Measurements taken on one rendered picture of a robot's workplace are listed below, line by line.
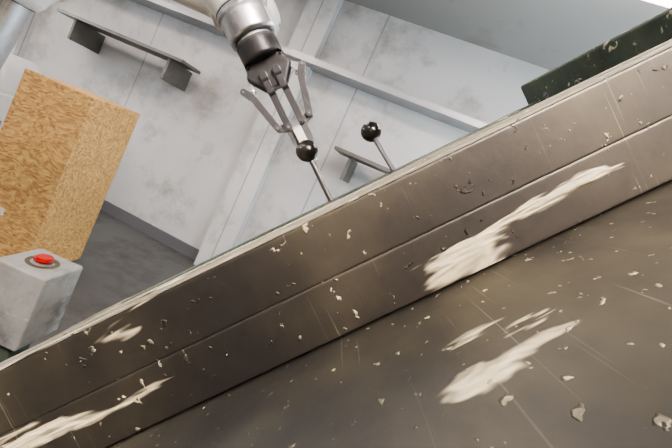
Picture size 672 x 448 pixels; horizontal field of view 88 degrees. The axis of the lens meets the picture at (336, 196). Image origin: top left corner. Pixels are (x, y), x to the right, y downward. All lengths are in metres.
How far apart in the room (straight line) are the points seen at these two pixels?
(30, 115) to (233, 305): 2.56
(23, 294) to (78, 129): 1.62
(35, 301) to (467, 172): 0.96
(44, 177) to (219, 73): 2.14
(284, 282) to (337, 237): 0.04
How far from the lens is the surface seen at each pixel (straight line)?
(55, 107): 2.64
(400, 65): 3.68
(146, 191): 4.39
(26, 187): 2.73
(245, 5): 0.67
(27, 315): 1.06
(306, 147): 0.58
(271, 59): 0.66
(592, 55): 0.81
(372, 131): 0.64
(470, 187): 0.21
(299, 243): 0.20
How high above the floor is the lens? 1.39
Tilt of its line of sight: 2 degrees down
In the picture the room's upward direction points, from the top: 24 degrees clockwise
